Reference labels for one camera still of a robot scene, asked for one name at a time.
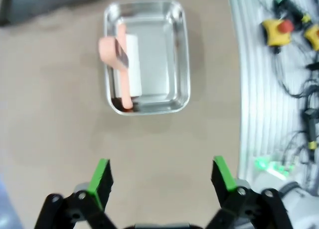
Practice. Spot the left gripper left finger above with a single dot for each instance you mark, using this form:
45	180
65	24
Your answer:
96	186

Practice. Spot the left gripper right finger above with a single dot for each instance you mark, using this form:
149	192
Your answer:
225	186

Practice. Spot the green lit electronic device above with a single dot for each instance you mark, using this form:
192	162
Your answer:
260	162

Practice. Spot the black adapter with yellow band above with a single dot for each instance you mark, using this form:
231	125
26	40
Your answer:
311	129

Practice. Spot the pink lint roller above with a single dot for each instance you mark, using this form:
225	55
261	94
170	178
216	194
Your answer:
108	52

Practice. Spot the stainless steel tray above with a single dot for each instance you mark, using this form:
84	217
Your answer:
159	52

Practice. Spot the yellow emergency stop button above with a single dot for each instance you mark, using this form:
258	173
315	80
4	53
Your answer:
274	34
314	37

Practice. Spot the dark gray base block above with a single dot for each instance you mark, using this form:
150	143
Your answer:
62	4

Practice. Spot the black plug with green cap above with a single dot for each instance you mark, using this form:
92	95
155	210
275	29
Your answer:
281	2

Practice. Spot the ribbed silver base plate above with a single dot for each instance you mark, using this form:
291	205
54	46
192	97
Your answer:
251	89

